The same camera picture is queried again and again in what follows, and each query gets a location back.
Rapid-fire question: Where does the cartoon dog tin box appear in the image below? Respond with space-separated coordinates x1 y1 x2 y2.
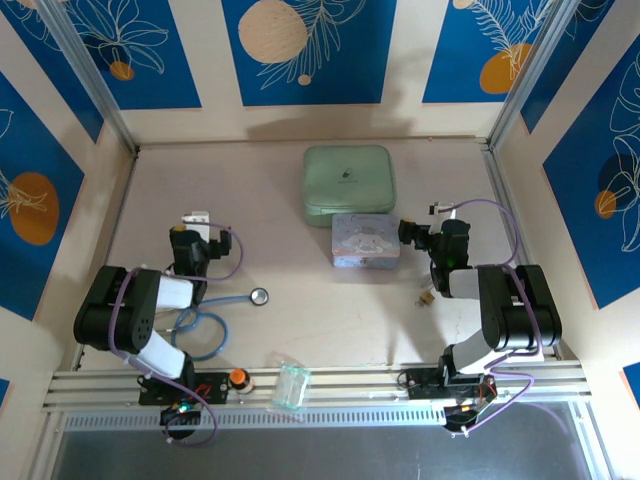
331 213 402 269

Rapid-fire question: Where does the blue stethoscope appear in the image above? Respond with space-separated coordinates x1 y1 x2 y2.
167 287 270 362

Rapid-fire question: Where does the green square zip case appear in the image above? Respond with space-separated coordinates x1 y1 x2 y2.
301 144 397 229

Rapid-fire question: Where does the orange button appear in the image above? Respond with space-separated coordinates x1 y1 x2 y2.
228 368 254 394

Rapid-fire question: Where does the clear plastic container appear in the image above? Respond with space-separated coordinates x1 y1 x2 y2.
267 349 312 412

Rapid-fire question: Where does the black left controller box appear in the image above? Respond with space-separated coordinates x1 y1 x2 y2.
159 405 204 427

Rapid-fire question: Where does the black controller box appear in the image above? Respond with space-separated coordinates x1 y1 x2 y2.
443 402 487 435
159 405 204 427

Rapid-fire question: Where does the black right controller box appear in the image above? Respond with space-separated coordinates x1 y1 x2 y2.
443 402 487 435

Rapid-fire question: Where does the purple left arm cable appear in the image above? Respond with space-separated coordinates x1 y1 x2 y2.
109 223 245 447

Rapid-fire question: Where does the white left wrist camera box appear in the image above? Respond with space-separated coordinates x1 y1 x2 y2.
180 211 212 239

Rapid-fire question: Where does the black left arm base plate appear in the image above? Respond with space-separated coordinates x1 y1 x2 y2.
138 372 231 406

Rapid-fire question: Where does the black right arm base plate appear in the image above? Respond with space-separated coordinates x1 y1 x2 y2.
407 367 496 401

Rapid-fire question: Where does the aluminium frame rail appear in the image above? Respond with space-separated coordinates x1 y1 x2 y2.
42 367 594 414

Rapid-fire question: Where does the aluminium corner post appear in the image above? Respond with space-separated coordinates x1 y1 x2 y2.
37 0 140 154
487 0 581 151

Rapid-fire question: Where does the blue floral wall panel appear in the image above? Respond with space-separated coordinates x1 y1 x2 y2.
422 0 557 105
222 0 399 107
64 0 203 111

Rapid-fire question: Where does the slotted grey cable duct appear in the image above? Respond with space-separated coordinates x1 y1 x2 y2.
64 409 446 432

